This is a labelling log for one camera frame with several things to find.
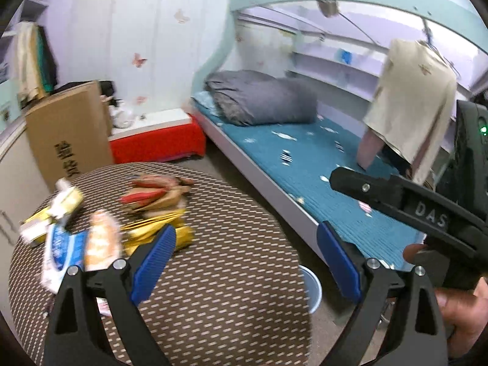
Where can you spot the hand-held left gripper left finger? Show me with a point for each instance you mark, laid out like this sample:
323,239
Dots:
152,263

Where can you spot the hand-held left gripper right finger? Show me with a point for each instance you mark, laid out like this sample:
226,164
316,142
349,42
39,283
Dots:
339,263

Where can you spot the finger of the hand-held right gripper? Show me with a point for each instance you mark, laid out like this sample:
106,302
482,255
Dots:
362,188

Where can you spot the clear plastic bin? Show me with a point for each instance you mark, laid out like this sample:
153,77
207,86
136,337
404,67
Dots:
310,286

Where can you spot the gold foil wrapper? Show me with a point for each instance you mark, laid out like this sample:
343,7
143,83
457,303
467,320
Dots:
145,221

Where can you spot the orange wrapper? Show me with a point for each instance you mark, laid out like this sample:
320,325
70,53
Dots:
101,240

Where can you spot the pile of red brown sachets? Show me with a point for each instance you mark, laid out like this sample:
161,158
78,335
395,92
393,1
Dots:
160,194

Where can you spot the blue white wrapper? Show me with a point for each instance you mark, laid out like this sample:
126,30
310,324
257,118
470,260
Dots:
61,247

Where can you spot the yellow white wrapper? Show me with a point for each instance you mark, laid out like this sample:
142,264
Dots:
68,202

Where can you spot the white yellow packet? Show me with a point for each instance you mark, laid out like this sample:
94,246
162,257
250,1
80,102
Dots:
34,230

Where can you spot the person's right hand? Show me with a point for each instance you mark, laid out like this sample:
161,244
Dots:
465,312

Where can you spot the pink garment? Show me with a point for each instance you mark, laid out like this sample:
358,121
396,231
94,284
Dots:
369,148

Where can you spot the black garment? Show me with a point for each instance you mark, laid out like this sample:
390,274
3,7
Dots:
396,160

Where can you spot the bed with teal sheet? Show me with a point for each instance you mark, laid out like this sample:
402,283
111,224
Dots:
305,175

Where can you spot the brown patterned round table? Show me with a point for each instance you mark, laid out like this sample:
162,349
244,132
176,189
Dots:
213,274

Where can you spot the pink white wrapper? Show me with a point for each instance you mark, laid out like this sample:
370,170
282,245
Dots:
103,307

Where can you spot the beige hanging shirt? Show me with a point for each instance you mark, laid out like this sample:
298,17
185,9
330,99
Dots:
415,95

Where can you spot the red box with white top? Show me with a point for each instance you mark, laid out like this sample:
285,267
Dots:
152,146

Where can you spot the blue cloth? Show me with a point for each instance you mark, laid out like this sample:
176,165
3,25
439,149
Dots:
344,56

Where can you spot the grey duvet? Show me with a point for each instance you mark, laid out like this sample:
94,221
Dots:
263,95

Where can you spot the white plastic bag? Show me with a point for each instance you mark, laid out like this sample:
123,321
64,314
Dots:
122,116

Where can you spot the white mint cabinet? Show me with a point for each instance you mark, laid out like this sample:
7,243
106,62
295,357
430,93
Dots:
15,183

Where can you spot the small pink butterfly sticker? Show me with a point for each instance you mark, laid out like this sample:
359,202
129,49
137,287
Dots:
141,99

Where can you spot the cardboard box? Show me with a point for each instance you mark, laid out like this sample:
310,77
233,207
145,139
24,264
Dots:
64,122

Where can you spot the light blue pillow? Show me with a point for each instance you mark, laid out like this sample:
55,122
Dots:
202,103

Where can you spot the black bag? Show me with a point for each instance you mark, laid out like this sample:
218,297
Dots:
106,88

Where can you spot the brown hanging object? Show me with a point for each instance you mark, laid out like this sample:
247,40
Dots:
328,7

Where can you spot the pink red butterfly sticker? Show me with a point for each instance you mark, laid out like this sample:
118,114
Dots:
139,60

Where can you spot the green cloth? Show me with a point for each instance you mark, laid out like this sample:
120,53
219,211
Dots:
47,64

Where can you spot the beige cloth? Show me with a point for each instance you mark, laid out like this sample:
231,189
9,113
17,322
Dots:
26,61

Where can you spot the pale butterfly sticker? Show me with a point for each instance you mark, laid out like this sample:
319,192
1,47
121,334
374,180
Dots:
181,16

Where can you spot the white wall shelf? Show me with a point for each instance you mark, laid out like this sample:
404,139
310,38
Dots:
331,72

